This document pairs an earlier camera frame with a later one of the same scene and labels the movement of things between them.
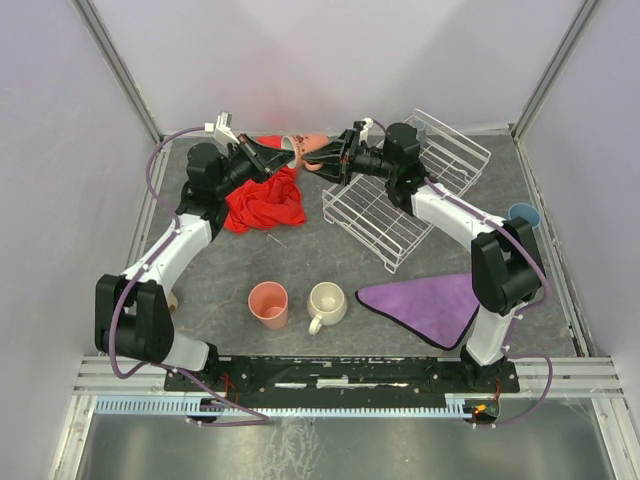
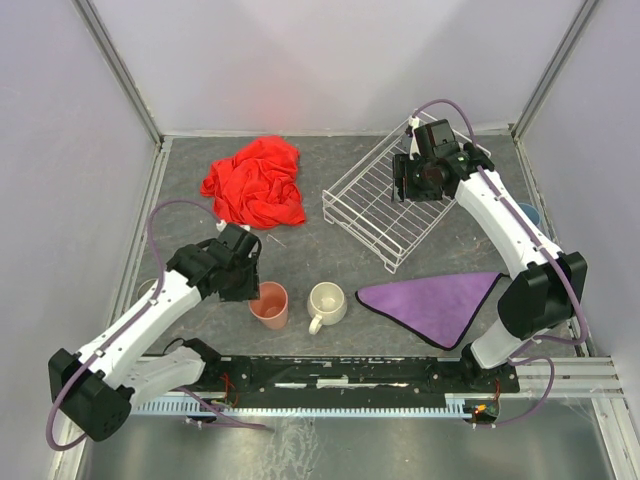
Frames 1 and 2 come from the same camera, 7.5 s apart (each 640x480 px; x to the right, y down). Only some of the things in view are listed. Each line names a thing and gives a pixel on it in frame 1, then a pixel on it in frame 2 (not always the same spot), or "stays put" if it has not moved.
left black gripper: [254, 158] → [245, 288]
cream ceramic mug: [327, 304] stays put
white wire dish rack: [368, 214] stays put
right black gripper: [347, 156] → [406, 182]
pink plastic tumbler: [268, 302] stays put
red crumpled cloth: [272, 201] stays put
